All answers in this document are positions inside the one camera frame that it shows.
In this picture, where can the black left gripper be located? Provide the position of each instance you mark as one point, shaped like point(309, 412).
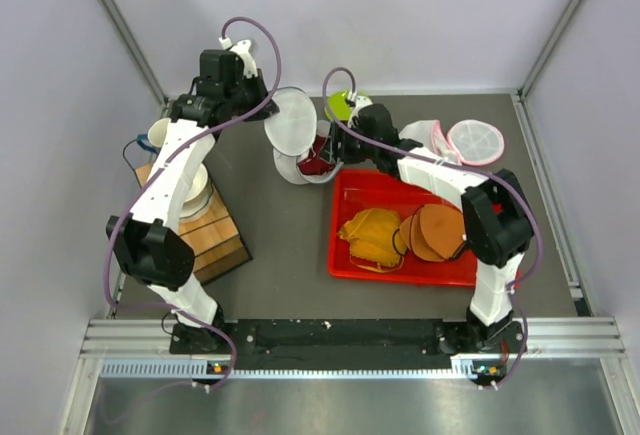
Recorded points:
point(256, 81)

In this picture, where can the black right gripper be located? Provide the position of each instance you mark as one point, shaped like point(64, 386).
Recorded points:
point(341, 135)

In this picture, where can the dark red bra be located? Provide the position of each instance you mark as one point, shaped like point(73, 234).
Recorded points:
point(313, 164)

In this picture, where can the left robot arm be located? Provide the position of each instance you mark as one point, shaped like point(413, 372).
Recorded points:
point(145, 239)

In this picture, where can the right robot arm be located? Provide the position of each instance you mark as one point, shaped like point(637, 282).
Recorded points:
point(498, 224)

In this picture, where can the pink-trimmed mesh laundry bag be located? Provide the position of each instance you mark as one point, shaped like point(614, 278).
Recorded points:
point(468, 142)

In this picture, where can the yellow lace bra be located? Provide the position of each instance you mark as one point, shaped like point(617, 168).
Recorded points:
point(374, 241)

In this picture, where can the green plastic plate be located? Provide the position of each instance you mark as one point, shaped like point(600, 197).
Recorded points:
point(342, 105)

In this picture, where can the blue mug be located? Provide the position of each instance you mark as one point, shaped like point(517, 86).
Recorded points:
point(142, 141)

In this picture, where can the white bowl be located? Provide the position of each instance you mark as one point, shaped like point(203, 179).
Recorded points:
point(185, 181)

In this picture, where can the red plastic tray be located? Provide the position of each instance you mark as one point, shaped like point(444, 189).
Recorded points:
point(358, 189)

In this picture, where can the wooden box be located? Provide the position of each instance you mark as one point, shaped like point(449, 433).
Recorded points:
point(207, 226)

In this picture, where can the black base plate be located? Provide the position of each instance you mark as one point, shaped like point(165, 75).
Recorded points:
point(433, 336)

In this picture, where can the aluminium frame rail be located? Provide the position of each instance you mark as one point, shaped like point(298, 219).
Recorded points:
point(145, 349)

